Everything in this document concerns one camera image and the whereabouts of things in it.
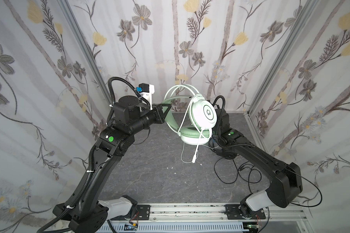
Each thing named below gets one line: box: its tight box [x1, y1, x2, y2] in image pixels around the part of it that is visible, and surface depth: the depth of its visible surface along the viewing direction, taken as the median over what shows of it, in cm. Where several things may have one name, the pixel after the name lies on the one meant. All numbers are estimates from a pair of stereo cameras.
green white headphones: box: [162, 84, 218, 146], surface depth 45 cm
